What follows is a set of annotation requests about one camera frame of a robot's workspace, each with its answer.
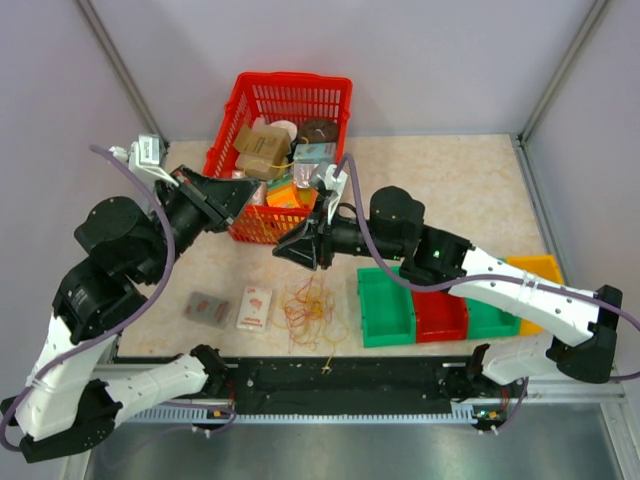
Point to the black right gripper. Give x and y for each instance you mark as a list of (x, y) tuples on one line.
[(313, 243)]

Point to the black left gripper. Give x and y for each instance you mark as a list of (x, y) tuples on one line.
[(219, 198)]

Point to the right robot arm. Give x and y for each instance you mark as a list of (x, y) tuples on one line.
[(580, 327)]

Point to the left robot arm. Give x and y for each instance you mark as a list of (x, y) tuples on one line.
[(69, 411)]

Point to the pink wrapped snack pack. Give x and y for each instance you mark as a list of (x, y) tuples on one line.
[(259, 196)]

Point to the small brown cardboard box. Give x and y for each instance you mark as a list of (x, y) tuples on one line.
[(257, 167)]

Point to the orange yellow sticky notes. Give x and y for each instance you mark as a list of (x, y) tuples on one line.
[(283, 195)]

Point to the silver foil snack pack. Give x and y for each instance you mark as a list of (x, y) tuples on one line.
[(302, 174)]

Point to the white round plate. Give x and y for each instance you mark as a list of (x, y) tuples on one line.
[(286, 125)]

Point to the teal snack box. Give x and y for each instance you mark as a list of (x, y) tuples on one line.
[(315, 153)]

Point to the white tissue pack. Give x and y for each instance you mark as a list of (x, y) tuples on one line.
[(254, 309)]

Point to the red plastic shopping basket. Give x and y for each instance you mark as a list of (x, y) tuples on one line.
[(291, 96)]

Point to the left green plastic bin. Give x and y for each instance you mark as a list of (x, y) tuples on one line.
[(387, 311)]

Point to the green plastic bin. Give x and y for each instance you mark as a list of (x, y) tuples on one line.
[(387, 311), (486, 321)]

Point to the red plastic bin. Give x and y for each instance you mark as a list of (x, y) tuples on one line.
[(440, 317)]

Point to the right green plastic bin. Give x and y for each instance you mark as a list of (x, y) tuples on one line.
[(486, 321)]

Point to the yellow plastic bin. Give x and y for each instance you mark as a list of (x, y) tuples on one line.
[(544, 266)]

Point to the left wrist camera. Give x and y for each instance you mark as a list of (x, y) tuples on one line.
[(144, 158)]

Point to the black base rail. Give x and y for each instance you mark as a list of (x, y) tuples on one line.
[(351, 385)]

